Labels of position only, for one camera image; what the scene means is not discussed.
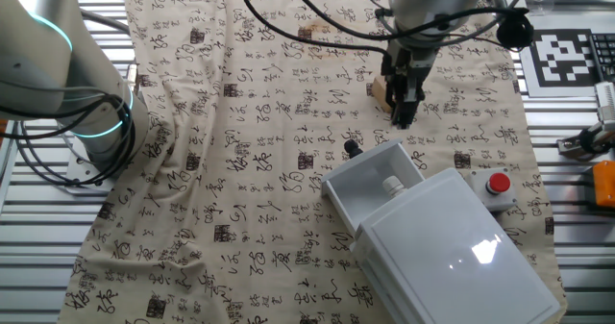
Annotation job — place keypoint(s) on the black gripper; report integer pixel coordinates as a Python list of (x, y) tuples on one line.
[(408, 69)]

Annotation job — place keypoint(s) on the wooden block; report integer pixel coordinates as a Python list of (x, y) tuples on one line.
[(379, 93)]

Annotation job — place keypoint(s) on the white drawer with black knob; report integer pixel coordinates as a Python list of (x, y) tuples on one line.
[(358, 194)]

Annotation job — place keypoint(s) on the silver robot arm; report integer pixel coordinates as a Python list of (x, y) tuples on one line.
[(48, 50)]

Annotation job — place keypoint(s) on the black drawer knob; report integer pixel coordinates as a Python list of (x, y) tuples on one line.
[(353, 148)]

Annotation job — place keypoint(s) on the white drawer cabinet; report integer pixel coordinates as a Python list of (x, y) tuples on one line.
[(456, 266)]

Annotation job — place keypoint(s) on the grey box red push button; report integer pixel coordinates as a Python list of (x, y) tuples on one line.
[(495, 189)]

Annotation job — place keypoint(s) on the black white marker board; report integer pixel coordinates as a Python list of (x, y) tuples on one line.
[(533, 89)]

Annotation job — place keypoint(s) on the beige calligraphy print cloth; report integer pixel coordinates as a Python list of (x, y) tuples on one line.
[(240, 122)]

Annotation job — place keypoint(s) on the black keyboard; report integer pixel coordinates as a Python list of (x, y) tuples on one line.
[(604, 55)]

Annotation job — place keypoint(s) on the metal camera bracket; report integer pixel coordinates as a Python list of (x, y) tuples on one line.
[(572, 146)]

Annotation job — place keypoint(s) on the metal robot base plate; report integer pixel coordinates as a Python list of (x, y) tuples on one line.
[(77, 172)]

